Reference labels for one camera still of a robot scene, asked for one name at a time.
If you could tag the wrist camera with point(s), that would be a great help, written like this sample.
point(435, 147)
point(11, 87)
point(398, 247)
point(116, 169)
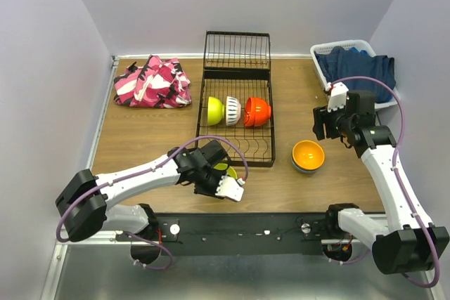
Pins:
point(337, 96)
point(230, 188)

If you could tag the lime green bowl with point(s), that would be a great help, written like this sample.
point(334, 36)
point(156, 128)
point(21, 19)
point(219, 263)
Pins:
point(215, 111)
point(222, 169)

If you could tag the pink camouflage cloth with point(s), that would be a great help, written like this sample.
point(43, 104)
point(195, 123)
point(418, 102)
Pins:
point(157, 84)

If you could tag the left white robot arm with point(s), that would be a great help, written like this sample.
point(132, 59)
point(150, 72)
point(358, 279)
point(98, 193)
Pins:
point(91, 203)

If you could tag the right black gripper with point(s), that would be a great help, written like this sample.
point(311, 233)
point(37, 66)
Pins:
point(321, 115)

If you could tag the orange bowl top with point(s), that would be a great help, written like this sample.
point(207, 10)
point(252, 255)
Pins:
point(261, 111)

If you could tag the orange bowl bottom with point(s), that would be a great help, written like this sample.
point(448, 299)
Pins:
point(249, 112)

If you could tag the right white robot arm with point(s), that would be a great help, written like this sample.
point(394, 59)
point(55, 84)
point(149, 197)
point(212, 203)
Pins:
point(409, 242)

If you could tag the yellow orange bowl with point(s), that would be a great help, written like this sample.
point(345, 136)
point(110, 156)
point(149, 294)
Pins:
point(308, 154)

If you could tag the white plastic basket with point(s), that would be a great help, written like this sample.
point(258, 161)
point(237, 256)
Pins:
point(347, 44)

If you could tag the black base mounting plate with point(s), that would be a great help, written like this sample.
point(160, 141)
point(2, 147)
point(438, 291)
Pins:
point(227, 234)

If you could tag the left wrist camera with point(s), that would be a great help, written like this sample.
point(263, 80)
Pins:
point(230, 188)

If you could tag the black wire dish rack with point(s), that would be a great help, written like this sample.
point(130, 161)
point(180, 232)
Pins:
point(236, 96)

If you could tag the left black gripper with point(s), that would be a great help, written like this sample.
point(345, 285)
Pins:
point(211, 192)

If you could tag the white pink bowl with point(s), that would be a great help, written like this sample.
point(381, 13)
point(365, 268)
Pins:
point(232, 111)

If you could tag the blue bowl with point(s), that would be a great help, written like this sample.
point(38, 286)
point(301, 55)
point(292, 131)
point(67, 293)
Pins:
point(302, 170)

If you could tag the dark blue jeans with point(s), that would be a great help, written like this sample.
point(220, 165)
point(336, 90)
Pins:
point(341, 63)

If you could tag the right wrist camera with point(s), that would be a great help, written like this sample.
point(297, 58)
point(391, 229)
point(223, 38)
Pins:
point(337, 96)

